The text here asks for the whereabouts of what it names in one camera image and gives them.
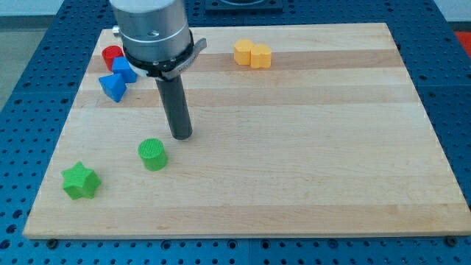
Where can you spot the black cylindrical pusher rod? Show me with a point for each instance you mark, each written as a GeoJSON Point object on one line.
{"type": "Point", "coordinates": [173, 98]}

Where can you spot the green cylinder block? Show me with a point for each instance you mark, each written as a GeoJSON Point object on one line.
{"type": "Point", "coordinates": [152, 154]}

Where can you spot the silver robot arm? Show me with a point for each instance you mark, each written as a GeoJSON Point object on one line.
{"type": "Point", "coordinates": [158, 43]}

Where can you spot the blue cube block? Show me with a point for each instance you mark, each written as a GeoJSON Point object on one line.
{"type": "Point", "coordinates": [121, 66]}

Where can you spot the blue triangle block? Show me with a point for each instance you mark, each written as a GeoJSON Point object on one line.
{"type": "Point", "coordinates": [113, 86]}

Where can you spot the red cylinder block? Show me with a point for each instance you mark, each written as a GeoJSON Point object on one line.
{"type": "Point", "coordinates": [110, 53]}

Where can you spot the yellow hexagon block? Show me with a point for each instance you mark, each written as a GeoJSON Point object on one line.
{"type": "Point", "coordinates": [242, 51]}

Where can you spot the yellow heart block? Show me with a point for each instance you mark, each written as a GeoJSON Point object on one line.
{"type": "Point", "coordinates": [260, 56]}

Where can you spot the green star block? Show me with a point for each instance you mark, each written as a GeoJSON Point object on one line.
{"type": "Point", "coordinates": [80, 181]}

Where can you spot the wooden board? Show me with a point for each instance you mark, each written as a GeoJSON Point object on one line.
{"type": "Point", "coordinates": [331, 141]}

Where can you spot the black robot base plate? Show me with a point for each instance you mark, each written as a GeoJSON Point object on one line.
{"type": "Point", "coordinates": [212, 6]}

